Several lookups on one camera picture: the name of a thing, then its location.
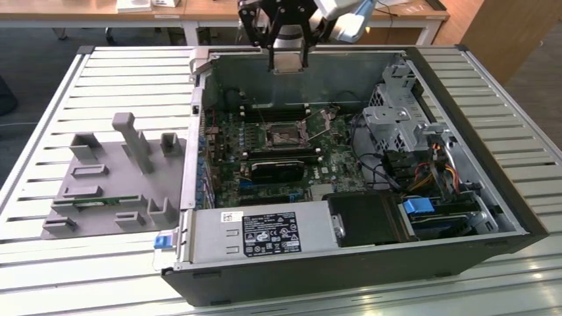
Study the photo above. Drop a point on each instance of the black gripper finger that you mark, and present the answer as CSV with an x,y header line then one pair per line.
x,y
306,56
271,59

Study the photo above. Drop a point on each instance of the CPU with silver top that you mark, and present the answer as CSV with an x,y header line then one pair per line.
x,y
288,64

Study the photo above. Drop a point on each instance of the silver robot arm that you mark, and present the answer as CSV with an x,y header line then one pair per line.
x,y
347,23

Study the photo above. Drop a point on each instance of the black RAM slot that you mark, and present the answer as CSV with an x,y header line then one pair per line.
x,y
276,116
283,158
276,109
283,152

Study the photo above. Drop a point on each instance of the CPU socket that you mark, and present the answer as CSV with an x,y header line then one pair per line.
x,y
283,135

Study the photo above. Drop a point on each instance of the small white box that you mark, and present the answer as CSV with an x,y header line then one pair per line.
x,y
165,3

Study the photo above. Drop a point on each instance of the silver disk bay cage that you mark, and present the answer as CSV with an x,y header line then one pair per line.
x,y
395,128

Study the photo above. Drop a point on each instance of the black graphics card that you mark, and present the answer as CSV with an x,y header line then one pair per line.
x,y
276,171

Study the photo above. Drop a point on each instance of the green motherboard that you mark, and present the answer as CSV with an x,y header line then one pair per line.
x,y
342,171

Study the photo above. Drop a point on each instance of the small silver heat sink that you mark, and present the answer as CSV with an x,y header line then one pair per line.
x,y
320,191

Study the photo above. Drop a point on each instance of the wooden cabinet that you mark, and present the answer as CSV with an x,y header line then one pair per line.
x,y
509,36

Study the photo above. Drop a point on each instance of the black plastic shroud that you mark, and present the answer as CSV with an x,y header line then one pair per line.
x,y
364,217

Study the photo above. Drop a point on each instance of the blue disk carrier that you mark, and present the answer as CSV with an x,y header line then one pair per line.
x,y
416,206

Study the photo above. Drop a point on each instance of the grey parts rack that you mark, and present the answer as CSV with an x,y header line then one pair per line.
x,y
109,184

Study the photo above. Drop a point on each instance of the silver power supply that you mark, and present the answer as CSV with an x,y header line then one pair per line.
x,y
211,237

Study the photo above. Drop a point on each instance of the green RAM stick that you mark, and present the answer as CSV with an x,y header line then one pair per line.
x,y
109,200

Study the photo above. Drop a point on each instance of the blue plastic latch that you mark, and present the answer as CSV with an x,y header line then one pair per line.
x,y
163,241

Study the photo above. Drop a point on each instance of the black open PC case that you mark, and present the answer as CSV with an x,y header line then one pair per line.
x,y
307,283

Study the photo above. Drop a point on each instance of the wooden desk white frame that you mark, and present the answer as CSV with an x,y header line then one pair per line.
x,y
395,18
65,16

